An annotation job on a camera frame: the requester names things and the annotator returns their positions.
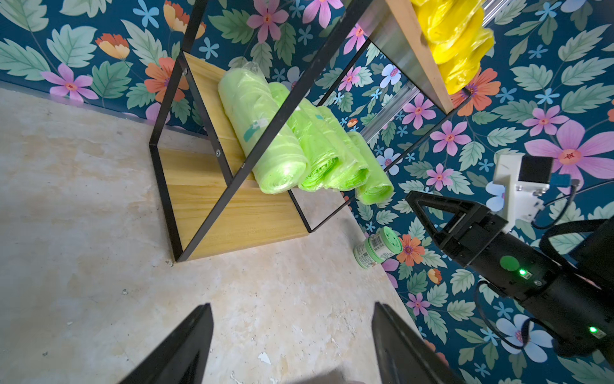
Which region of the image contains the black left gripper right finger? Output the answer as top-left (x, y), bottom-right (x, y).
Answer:
top-left (372, 302), bottom-right (463, 384)

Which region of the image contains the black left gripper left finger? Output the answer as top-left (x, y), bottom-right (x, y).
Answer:
top-left (121, 303), bottom-right (214, 384)

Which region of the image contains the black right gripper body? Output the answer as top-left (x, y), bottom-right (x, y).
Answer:
top-left (441, 213), bottom-right (561, 307)

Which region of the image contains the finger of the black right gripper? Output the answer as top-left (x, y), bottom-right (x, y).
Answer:
top-left (406, 191), bottom-right (491, 250)

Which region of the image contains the green trash bag roll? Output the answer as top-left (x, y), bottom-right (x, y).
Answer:
top-left (218, 68), bottom-right (310, 195)
top-left (261, 99), bottom-right (341, 195)
top-left (348, 131), bottom-right (394, 205)
top-left (316, 106), bottom-right (370, 191)

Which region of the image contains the yellow trash bag roll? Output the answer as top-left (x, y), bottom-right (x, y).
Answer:
top-left (412, 0), bottom-right (484, 44)
top-left (438, 28), bottom-right (495, 95)
top-left (429, 8), bottom-right (484, 65)

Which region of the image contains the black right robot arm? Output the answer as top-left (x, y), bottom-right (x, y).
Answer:
top-left (406, 191), bottom-right (613, 357)

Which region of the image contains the wooden shelf with black frame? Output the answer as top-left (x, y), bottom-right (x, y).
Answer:
top-left (148, 0), bottom-right (485, 263)

